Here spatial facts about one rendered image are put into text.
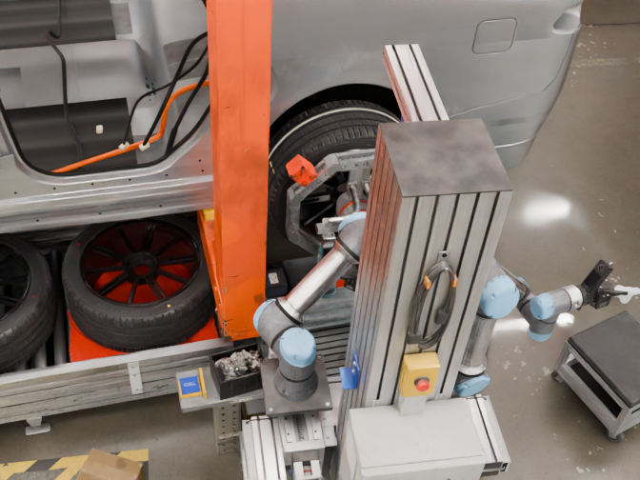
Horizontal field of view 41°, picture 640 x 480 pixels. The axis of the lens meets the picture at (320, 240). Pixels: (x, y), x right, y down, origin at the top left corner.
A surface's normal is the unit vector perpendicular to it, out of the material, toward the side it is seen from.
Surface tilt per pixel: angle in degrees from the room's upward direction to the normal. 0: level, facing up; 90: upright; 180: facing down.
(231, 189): 90
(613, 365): 0
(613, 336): 0
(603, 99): 0
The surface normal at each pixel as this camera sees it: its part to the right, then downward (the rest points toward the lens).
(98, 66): 0.20, -0.15
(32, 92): 0.24, 0.18
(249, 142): 0.25, 0.71
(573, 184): 0.06, -0.69
